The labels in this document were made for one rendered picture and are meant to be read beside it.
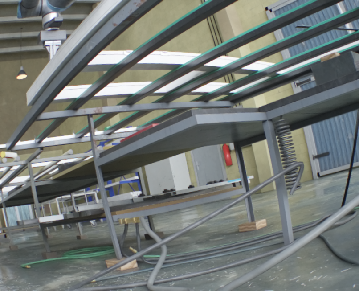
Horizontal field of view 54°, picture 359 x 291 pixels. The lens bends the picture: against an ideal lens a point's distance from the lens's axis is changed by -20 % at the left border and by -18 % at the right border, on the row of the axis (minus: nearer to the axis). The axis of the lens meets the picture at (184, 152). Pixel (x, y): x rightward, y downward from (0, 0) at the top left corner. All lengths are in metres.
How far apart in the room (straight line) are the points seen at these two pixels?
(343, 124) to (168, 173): 5.28
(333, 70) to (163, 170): 9.83
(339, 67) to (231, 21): 8.04
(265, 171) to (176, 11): 5.40
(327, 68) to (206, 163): 9.25
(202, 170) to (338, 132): 4.40
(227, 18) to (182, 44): 2.25
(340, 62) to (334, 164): 6.65
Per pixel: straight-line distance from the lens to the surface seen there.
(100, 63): 1.59
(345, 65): 1.52
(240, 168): 2.62
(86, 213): 2.15
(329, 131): 8.08
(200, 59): 1.73
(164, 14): 12.16
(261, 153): 8.85
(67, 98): 1.97
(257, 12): 9.43
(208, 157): 10.58
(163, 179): 11.21
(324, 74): 1.57
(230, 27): 9.42
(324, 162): 8.23
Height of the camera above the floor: 0.31
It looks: 6 degrees up
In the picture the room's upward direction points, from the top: 12 degrees counter-clockwise
